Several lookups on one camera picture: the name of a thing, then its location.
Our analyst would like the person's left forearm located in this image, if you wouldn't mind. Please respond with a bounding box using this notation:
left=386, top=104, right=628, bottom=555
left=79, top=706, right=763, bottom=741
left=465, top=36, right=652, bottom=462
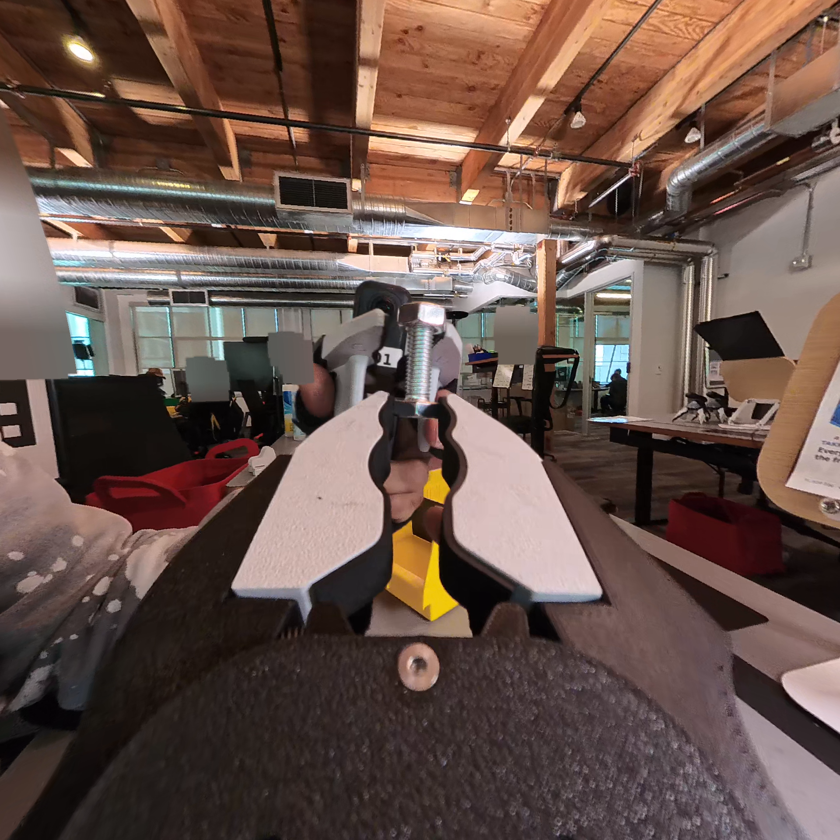
left=0, top=441, right=201, bottom=723

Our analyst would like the black office chair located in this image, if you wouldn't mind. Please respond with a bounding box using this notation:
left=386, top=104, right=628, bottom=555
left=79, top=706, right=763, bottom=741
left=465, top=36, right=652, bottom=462
left=486, top=394, right=534, bottom=439
left=46, top=375, right=191, bottom=503

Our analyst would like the black ceiling pipe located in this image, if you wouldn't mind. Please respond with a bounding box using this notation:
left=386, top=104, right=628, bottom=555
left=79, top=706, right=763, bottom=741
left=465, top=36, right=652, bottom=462
left=0, top=82, right=631, bottom=168

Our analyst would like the wooden document stand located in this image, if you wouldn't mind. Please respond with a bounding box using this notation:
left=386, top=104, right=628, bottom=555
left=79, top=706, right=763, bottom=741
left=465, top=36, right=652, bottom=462
left=756, top=308, right=840, bottom=736

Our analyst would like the tall black standing desk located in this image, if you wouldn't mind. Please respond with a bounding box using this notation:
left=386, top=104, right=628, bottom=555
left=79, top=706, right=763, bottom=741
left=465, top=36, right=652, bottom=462
left=530, top=346, right=581, bottom=454

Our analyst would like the dark computer monitor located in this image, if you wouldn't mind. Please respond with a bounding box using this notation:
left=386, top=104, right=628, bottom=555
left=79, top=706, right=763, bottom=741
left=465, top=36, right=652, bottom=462
left=223, top=341, right=273, bottom=393

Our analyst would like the dark red storage bin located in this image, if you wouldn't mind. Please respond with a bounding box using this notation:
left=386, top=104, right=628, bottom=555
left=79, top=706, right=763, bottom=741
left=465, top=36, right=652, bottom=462
left=666, top=492, right=785, bottom=577

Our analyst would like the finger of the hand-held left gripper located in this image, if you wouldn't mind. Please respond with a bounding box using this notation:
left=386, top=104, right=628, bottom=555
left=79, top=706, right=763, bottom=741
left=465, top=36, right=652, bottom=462
left=320, top=308, right=389, bottom=368
left=436, top=322, right=465, bottom=389

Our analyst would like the large silver air duct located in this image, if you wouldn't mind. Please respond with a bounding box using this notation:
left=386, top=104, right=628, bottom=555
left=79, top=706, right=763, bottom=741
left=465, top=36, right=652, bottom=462
left=29, top=167, right=552, bottom=240

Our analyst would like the yellow plastic bin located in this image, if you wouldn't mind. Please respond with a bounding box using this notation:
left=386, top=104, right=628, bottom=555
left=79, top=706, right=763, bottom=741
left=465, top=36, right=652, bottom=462
left=384, top=469, right=475, bottom=622

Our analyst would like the wooden desk with black legs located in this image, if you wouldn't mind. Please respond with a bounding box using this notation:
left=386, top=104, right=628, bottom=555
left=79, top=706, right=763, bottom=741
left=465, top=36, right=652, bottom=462
left=587, top=415, right=769, bottom=526

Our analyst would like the silver hex bolt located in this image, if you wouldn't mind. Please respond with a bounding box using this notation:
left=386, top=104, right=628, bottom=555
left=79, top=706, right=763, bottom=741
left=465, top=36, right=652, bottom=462
left=395, top=302, right=449, bottom=401

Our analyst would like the bent silver air duct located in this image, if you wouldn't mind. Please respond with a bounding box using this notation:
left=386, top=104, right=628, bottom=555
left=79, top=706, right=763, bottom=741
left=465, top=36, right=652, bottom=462
left=666, top=98, right=840, bottom=212

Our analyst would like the ceiling vent grille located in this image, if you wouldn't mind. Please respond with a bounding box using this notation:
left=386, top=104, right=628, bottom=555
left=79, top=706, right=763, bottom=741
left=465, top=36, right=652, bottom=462
left=272, top=172, right=355, bottom=214

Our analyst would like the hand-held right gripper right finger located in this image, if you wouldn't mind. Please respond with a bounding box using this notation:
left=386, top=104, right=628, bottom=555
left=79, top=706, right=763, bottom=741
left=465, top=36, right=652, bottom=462
left=437, top=392, right=605, bottom=624

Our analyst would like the white tablet device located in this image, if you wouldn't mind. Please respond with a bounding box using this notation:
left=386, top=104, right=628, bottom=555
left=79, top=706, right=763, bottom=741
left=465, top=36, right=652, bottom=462
left=718, top=399, right=782, bottom=431

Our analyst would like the white instruction sheet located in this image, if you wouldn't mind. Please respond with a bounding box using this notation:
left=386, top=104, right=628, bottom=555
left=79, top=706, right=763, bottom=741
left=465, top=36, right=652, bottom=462
left=786, top=384, right=840, bottom=496

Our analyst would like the white blue wipes canister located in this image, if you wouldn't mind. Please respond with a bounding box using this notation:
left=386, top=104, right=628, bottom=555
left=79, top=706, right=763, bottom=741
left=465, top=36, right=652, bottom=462
left=281, top=384, right=309, bottom=441

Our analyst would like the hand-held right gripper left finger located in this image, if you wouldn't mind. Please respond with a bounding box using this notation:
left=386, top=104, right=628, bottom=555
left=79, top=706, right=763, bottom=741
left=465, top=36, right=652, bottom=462
left=230, top=390, right=398, bottom=623

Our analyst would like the person's left hand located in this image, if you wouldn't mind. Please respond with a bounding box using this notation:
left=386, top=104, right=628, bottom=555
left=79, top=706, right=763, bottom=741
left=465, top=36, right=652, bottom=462
left=297, top=363, right=455, bottom=526

